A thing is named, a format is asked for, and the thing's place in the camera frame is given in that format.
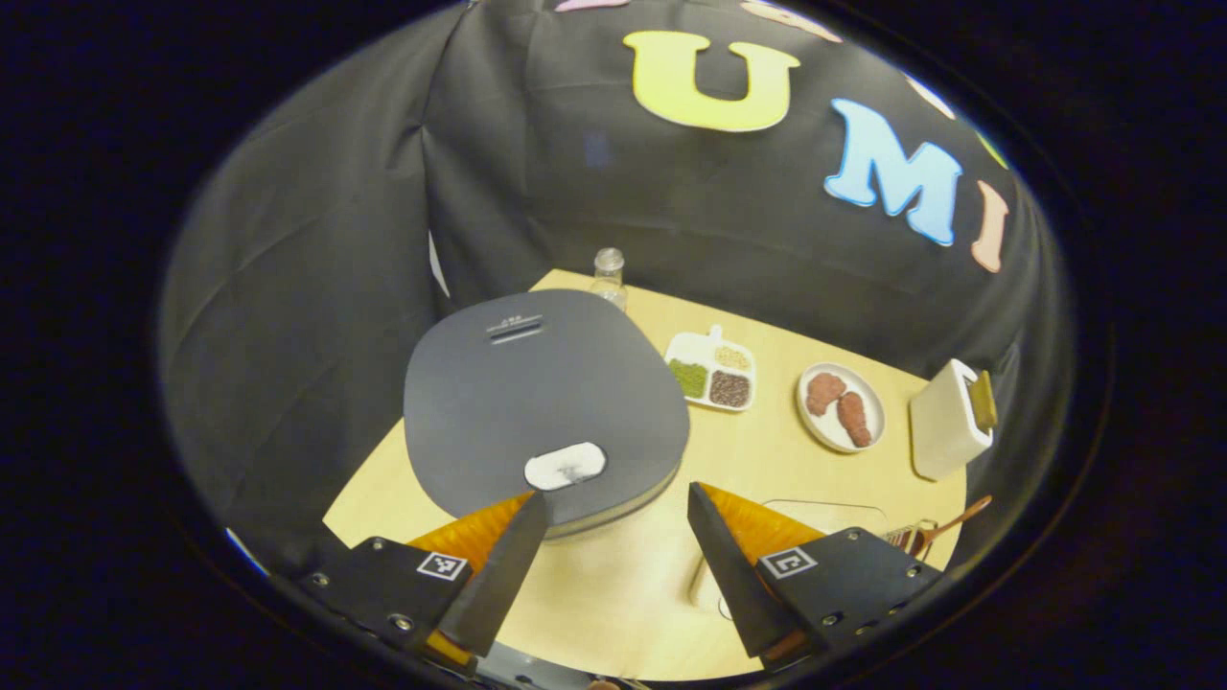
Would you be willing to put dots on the red meat piece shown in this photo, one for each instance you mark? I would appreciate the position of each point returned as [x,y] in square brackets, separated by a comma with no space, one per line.
[855,420]
[824,393]

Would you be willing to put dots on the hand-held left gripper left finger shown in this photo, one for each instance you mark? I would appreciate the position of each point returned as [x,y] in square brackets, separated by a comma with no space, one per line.
[498,580]

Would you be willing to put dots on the white toaster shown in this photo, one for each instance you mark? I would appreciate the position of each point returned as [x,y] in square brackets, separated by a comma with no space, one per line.
[939,426]

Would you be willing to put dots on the dark grey rice cooker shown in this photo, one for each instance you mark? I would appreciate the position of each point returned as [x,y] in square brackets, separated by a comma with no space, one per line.
[537,402]

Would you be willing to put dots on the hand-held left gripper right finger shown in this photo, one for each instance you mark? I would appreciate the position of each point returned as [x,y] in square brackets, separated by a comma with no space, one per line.
[730,575]

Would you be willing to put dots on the black backdrop cloth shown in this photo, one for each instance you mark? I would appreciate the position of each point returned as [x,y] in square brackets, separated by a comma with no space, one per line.
[316,287]

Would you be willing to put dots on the brown toast slice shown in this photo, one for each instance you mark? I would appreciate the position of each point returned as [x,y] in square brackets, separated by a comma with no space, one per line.
[983,401]

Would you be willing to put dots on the white divided bean dish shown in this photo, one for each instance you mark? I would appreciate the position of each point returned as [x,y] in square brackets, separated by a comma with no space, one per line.
[709,369]

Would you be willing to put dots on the small clear glass bottle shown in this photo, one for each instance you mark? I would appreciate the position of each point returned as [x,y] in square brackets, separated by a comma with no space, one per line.
[609,283]

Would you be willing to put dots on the white round plate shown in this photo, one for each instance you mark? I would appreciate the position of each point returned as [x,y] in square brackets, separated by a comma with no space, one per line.
[868,402]

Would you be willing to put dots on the clear glass tray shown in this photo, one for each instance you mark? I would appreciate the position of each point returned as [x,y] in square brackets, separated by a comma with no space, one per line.
[834,510]

